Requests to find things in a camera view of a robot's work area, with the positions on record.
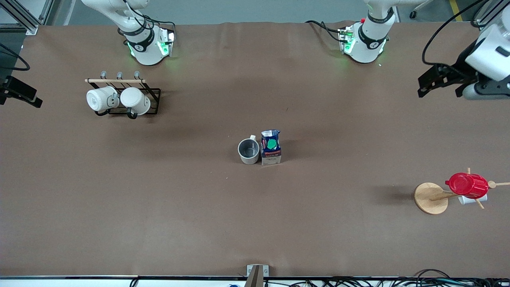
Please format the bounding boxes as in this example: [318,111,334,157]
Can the black arm base cable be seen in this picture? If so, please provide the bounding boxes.
[305,20,348,43]
[148,18,177,33]

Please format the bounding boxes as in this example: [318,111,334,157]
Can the blue white milk carton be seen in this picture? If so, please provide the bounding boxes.
[261,130,282,166]

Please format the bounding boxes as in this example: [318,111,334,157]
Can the black right arm base cable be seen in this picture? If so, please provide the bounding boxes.
[148,18,177,33]

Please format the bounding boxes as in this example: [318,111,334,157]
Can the white mug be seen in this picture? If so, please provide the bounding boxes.
[86,86,120,113]
[120,87,151,116]

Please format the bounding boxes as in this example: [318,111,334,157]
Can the aluminium frame profile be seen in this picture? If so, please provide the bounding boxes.
[0,0,55,35]
[473,0,503,29]

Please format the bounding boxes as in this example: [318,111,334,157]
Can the beige mug with dark interior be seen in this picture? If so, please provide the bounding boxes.
[238,135,261,165]

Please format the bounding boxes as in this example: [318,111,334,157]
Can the wooden mug tree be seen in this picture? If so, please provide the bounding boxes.
[414,167,510,215]

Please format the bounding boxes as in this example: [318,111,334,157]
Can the black cable bundle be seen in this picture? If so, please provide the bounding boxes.
[263,269,510,287]

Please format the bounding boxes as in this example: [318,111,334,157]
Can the black left arm base cable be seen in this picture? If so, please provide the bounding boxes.
[305,20,348,43]

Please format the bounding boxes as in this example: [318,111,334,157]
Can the black wire mug rack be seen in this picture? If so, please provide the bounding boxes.
[85,71,161,119]

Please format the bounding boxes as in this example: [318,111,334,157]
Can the red plastic cup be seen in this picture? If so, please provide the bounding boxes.
[445,173,489,199]

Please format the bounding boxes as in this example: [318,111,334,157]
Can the metal bracket with brown post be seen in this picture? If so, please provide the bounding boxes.
[244,264,270,287]

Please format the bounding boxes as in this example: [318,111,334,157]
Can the small white cup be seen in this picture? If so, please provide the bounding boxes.
[458,194,488,206]

